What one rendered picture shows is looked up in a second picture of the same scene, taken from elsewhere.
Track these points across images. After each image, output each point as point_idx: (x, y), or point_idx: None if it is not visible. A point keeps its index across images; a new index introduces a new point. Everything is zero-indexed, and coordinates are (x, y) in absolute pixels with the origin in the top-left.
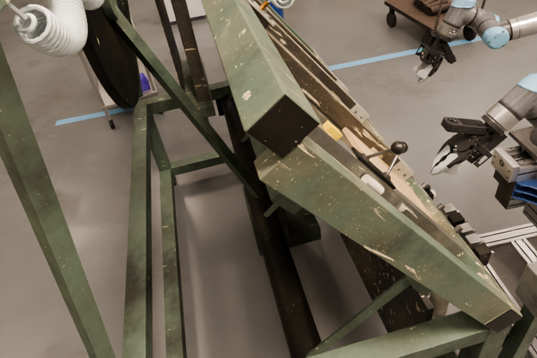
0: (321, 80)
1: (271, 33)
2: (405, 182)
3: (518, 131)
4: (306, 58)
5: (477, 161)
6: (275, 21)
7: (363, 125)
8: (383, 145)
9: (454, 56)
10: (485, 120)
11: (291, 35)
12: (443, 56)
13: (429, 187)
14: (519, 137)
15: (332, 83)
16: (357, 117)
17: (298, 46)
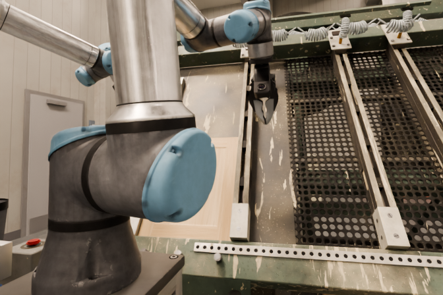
0: (358, 149)
1: (341, 91)
2: (224, 233)
3: (169, 261)
4: (351, 119)
5: None
6: (415, 96)
7: (238, 140)
8: (235, 170)
9: (254, 84)
10: None
11: (426, 115)
12: (250, 83)
13: (229, 294)
14: (153, 253)
15: (362, 158)
16: (250, 139)
17: (349, 105)
